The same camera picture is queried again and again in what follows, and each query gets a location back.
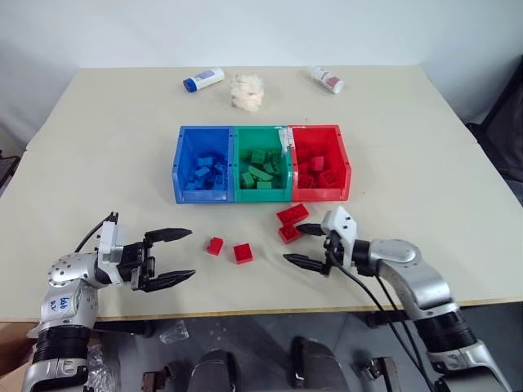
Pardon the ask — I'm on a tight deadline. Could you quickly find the square red building block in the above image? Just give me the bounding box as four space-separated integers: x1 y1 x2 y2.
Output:
278 223 306 245
232 242 255 265

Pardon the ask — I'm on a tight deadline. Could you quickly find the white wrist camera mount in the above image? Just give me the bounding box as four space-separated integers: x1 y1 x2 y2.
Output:
96 220 126 267
320 205 359 267

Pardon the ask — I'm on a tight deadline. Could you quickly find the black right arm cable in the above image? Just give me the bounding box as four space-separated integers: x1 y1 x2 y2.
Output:
375 275 428 371
324 240 441 392

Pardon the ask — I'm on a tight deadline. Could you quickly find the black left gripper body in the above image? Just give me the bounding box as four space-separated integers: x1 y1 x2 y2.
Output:
117 238 159 292

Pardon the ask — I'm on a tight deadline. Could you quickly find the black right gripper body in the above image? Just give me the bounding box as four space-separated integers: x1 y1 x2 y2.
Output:
322 230 346 277

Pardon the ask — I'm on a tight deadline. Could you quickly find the blue plastic bin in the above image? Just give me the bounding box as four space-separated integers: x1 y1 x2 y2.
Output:
172 124 238 205

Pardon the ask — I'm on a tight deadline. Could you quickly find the clear crumpled plastic piece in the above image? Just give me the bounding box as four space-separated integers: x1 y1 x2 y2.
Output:
159 319 190 344

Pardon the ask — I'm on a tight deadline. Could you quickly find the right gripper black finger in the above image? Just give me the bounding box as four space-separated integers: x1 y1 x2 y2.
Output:
297 222 329 238
282 252 330 277

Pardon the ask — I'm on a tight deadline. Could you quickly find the curved green building block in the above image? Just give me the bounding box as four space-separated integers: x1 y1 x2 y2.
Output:
248 164 276 181

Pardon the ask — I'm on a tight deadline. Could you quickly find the red plastic bin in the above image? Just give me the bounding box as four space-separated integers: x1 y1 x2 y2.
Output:
287 123 353 203

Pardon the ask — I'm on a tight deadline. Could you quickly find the black crate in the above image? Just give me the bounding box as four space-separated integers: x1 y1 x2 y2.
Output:
0 149 22 189

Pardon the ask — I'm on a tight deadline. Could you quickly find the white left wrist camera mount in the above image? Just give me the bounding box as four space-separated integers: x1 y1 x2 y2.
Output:
96 220 126 267

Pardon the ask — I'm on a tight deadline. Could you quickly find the long red building block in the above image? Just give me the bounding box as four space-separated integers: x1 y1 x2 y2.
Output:
275 202 311 225

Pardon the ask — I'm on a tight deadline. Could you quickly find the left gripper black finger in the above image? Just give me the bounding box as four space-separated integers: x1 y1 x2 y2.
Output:
142 227 194 248
142 269 197 293

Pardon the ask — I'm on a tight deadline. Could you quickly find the white bottle with red label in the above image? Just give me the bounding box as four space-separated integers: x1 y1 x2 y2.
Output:
307 65 346 96

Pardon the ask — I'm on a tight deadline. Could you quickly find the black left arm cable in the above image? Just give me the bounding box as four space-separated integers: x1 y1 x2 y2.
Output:
74 211 121 253

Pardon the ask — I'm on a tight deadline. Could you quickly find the small red building block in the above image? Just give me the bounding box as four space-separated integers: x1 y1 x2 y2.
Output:
204 235 226 257

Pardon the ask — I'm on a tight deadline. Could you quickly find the brown cardboard box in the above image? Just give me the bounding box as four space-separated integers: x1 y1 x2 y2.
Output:
0 321 38 392

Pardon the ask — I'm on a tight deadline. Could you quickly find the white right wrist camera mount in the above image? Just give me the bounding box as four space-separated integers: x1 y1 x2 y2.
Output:
320 205 359 267

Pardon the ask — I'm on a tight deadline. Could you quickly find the black table frame bracket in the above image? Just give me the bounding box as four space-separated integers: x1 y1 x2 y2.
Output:
364 310 410 328

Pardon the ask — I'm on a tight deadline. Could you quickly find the crinkled clear plastic wrap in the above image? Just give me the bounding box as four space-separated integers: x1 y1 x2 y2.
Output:
84 333 120 392

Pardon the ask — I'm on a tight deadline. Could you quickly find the green plastic bin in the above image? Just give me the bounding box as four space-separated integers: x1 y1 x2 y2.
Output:
230 125 293 204

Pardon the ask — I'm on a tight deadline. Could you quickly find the white bottle with blue cap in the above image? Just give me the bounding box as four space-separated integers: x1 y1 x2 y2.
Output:
181 67 226 94

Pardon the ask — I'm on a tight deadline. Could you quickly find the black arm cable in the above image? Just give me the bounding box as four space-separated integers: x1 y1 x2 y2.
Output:
324 240 441 392
375 275 428 371
74 211 121 253

